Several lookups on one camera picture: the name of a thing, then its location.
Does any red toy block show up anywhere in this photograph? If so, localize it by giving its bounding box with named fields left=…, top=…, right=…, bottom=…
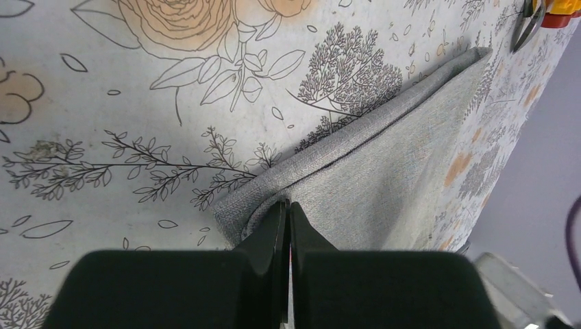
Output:
left=541, top=11, right=580, bottom=29

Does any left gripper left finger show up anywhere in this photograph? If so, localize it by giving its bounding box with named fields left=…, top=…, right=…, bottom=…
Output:
left=43, top=202, right=289, bottom=328

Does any floral tablecloth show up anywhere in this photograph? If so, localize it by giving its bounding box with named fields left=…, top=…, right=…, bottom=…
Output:
left=1, top=1, right=580, bottom=328

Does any right aluminium frame post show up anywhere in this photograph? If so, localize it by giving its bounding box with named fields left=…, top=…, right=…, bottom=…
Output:
left=456, top=242, right=580, bottom=328

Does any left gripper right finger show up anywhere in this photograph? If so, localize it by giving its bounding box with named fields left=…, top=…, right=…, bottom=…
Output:
left=289, top=202, right=499, bottom=328

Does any grey cloth napkin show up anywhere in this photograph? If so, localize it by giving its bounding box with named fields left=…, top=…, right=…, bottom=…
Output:
left=213, top=47, right=493, bottom=250

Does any yellow toy brick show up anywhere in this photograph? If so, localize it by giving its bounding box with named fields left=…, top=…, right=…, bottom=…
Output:
left=547, top=0, right=580, bottom=15

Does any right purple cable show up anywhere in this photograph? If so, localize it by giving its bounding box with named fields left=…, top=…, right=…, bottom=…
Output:
left=564, top=195, right=581, bottom=291

